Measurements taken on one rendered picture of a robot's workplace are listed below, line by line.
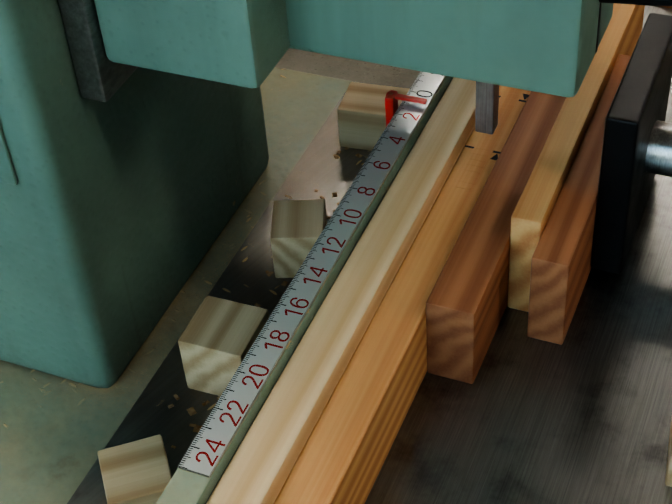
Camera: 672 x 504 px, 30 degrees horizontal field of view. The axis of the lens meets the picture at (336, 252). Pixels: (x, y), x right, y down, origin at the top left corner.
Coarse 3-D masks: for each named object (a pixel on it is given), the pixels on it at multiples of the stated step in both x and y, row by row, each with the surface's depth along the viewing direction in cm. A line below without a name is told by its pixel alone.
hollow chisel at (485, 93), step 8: (480, 88) 59; (488, 88) 59; (496, 88) 60; (480, 96) 60; (488, 96) 60; (496, 96) 60; (480, 104) 60; (488, 104) 60; (496, 104) 60; (480, 112) 60; (488, 112) 60; (496, 112) 61; (480, 120) 61; (488, 120) 60; (496, 120) 61; (480, 128) 61; (488, 128) 61
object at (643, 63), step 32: (640, 64) 57; (640, 96) 55; (608, 128) 54; (640, 128) 54; (608, 160) 55; (640, 160) 57; (608, 192) 57; (640, 192) 60; (608, 224) 58; (608, 256) 59
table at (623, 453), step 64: (640, 256) 61; (512, 320) 59; (576, 320) 58; (640, 320) 58; (448, 384) 56; (512, 384) 56; (576, 384) 55; (640, 384) 55; (448, 448) 53; (512, 448) 53; (576, 448) 53; (640, 448) 53
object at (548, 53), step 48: (288, 0) 57; (336, 0) 55; (384, 0) 54; (432, 0) 54; (480, 0) 53; (528, 0) 52; (576, 0) 51; (336, 48) 57; (384, 48) 56; (432, 48) 55; (480, 48) 54; (528, 48) 53; (576, 48) 52
